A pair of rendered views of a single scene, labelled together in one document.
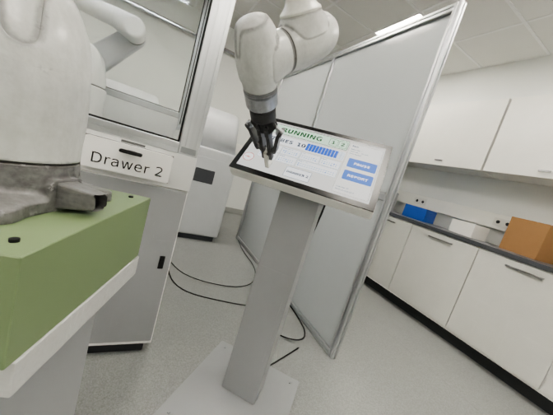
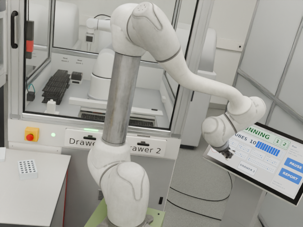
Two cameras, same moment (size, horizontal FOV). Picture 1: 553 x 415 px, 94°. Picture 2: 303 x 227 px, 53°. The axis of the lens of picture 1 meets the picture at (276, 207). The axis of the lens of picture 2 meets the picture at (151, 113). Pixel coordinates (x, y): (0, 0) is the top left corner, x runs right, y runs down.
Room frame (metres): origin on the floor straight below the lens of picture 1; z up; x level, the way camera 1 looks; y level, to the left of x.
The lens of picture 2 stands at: (-0.59, 0.00, 1.77)
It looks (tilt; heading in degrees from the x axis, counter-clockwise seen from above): 22 degrees down; 20
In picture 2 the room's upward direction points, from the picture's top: 11 degrees clockwise
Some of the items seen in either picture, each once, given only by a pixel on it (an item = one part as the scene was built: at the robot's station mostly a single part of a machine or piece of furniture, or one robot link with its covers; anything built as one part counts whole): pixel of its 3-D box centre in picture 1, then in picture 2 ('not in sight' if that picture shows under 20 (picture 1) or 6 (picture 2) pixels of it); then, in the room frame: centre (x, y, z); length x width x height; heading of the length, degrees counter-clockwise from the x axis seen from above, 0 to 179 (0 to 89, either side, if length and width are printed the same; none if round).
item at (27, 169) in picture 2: not in sight; (27, 169); (0.47, 1.01, 0.78); 0.12 x 0.08 x 0.04; 51
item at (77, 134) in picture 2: not in sight; (89, 139); (0.81, 0.85, 0.87); 0.29 x 0.02 x 0.11; 118
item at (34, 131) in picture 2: not in sight; (31, 134); (0.64, 1.14, 0.88); 0.07 x 0.05 x 0.07; 118
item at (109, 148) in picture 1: (129, 160); (142, 145); (0.96, 0.58, 0.87); 0.29 x 0.02 x 0.11; 118
